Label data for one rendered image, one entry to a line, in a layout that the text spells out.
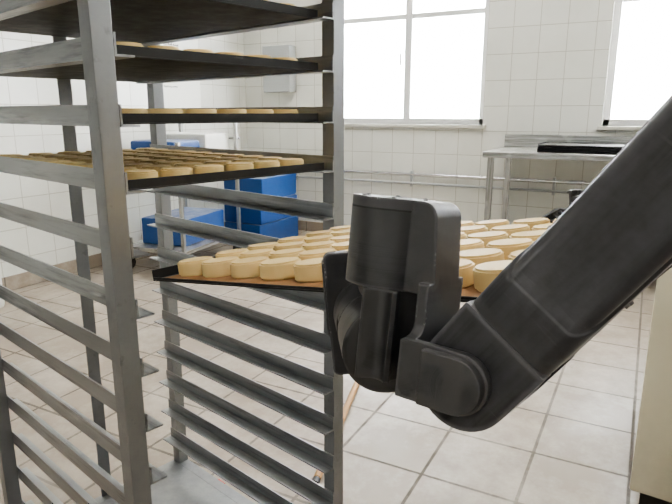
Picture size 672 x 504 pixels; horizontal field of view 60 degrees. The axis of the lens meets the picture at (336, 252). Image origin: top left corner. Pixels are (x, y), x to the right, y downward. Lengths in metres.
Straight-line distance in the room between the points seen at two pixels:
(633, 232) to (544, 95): 4.67
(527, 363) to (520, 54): 4.74
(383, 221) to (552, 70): 4.64
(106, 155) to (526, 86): 4.39
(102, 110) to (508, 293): 0.62
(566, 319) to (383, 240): 0.12
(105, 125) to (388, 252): 0.54
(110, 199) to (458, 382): 0.61
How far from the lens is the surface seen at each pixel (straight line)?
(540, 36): 5.01
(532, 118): 4.98
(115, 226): 0.84
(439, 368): 0.33
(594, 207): 0.32
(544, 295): 0.32
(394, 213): 0.36
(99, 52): 0.83
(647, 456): 1.94
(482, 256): 0.57
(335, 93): 1.11
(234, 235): 1.35
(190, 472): 1.82
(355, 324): 0.37
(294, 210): 1.19
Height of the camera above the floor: 1.14
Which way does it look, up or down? 13 degrees down
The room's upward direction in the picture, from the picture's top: straight up
